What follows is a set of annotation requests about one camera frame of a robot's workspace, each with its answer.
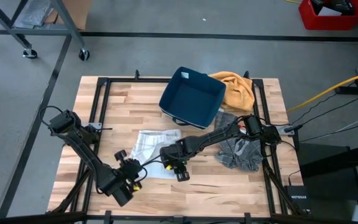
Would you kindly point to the navy blue fabric bin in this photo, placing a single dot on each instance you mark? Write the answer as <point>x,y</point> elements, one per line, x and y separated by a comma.
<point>191,96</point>

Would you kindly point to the black side desk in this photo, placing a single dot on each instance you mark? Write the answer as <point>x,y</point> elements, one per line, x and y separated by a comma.
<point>328,161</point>

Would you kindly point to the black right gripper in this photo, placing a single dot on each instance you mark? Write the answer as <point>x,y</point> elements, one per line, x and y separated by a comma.
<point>174,157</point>

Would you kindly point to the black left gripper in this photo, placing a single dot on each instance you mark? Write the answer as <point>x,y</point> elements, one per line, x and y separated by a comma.
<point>132,171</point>

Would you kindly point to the brown cardboard box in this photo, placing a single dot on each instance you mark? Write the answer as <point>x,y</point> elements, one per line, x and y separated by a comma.
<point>79,12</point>

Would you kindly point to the grey checked towel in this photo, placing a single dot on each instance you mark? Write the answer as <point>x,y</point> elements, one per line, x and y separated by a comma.
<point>241,155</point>

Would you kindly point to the white paper sheet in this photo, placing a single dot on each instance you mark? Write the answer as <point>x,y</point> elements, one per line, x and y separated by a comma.
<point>328,12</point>

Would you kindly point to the grey metal wheeled cart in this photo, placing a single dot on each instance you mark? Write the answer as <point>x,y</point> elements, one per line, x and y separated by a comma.
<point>68,21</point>

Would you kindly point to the grey wrapped package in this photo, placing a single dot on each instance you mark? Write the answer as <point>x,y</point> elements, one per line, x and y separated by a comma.
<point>36,14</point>

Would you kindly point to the black metal table frame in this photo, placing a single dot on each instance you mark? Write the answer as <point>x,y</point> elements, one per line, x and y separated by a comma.
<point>123,80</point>

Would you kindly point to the black device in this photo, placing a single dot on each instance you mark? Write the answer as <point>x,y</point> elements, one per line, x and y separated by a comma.
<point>340,4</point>

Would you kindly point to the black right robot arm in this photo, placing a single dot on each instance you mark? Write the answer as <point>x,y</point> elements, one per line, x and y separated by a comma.
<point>216,140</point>

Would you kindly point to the black Netgear network switch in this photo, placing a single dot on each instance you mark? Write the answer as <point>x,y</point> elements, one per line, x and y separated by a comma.
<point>297,199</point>

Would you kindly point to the red plastic bin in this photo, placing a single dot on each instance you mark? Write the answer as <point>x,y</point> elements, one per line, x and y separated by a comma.
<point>331,22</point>

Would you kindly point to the white checked towel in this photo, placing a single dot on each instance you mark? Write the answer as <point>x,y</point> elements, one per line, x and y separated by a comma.
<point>154,143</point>

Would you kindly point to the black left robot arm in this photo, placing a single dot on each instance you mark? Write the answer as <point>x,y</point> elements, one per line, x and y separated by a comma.
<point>85,152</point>

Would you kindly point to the orange yellow towel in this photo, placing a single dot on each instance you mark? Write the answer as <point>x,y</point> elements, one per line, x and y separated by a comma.
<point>238,90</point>

